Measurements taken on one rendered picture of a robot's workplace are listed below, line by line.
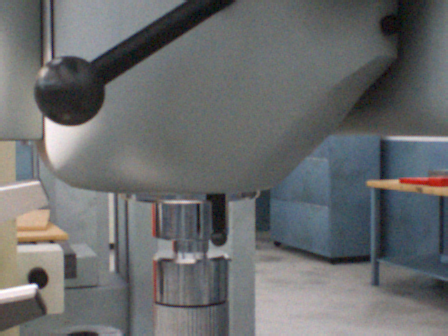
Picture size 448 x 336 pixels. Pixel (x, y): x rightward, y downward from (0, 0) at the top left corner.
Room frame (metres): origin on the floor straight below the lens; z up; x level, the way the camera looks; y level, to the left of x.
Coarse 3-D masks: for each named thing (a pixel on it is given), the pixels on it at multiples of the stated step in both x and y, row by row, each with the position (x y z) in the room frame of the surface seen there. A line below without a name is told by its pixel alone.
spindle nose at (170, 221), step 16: (160, 208) 0.47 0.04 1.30; (176, 208) 0.47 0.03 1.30; (192, 208) 0.47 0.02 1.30; (208, 208) 0.47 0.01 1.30; (160, 224) 0.47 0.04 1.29; (176, 224) 0.47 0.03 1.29; (192, 224) 0.47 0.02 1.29; (208, 224) 0.47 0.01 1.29; (176, 240) 0.47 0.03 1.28; (192, 240) 0.47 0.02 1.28
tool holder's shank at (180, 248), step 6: (204, 240) 0.48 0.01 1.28; (174, 246) 0.48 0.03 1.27; (180, 246) 0.48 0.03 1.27; (186, 246) 0.48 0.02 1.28; (192, 246) 0.48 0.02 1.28; (198, 246) 0.48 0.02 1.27; (204, 246) 0.48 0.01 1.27; (174, 252) 0.48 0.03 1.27; (180, 252) 0.48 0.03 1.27; (186, 252) 0.48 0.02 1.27; (192, 252) 0.48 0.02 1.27; (198, 252) 0.48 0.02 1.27; (204, 252) 0.48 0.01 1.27
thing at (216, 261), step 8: (152, 256) 0.49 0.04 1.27; (160, 256) 0.48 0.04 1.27; (168, 256) 0.48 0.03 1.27; (176, 256) 0.48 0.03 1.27; (184, 256) 0.48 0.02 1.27; (192, 256) 0.48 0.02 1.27; (200, 256) 0.48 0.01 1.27; (208, 256) 0.48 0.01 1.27; (216, 256) 0.48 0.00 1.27; (224, 256) 0.48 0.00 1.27; (152, 264) 0.49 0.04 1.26; (160, 264) 0.48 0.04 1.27; (168, 264) 0.47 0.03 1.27; (176, 264) 0.47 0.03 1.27; (184, 264) 0.47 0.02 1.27; (192, 264) 0.47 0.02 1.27; (200, 264) 0.47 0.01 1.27; (208, 264) 0.47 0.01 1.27; (216, 264) 0.47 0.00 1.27; (224, 264) 0.48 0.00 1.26; (160, 272) 0.48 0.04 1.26; (168, 272) 0.47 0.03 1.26; (176, 272) 0.47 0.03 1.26; (184, 272) 0.47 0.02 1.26; (192, 272) 0.47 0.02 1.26; (200, 272) 0.47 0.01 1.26; (208, 272) 0.47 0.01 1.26; (216, 272) 0.47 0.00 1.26
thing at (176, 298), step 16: (224, 272) 0.48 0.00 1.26; (160, 288) 0.48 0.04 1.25; (176, 288) 0.47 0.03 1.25; (192, 288) 0.47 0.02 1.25; (208, 288) 0.47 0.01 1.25; (224, 288) 0.48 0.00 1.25; (160, 304) 0.48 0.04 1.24; (176, 304) 0.47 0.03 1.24; (192, 304) 0.47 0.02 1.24; (208, 304) 0.47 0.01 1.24; (224, 304) 0.48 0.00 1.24; (160, 320) 0.48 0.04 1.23; (176, 320) 0.47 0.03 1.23; (192, 320) 0.47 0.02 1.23; (208, 320) 0.47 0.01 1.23; (224, 320) 0.48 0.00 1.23
